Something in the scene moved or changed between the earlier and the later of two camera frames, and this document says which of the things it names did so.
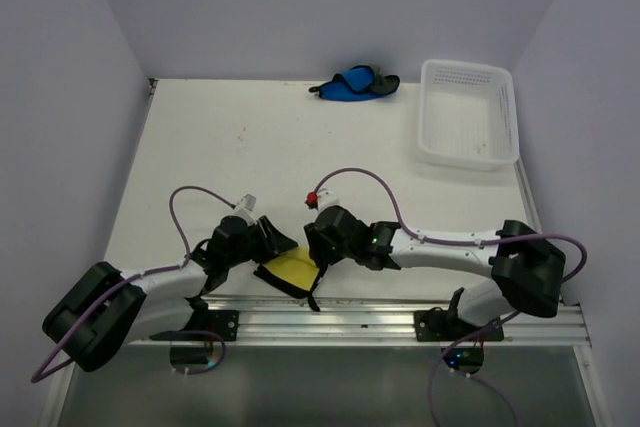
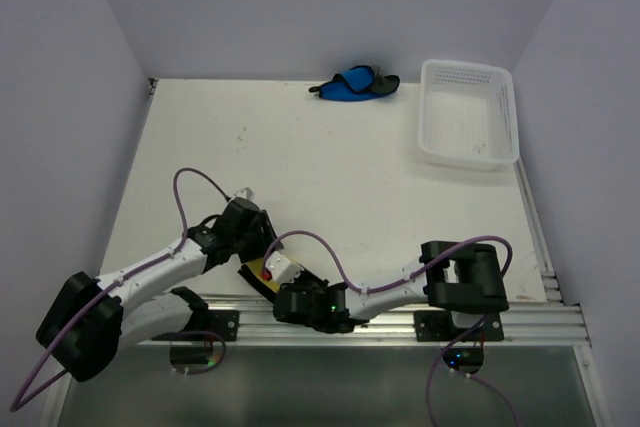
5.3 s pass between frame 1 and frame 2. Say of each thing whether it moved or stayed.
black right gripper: moved
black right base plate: stayed
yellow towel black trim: moved
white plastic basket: stayed
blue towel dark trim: stayed
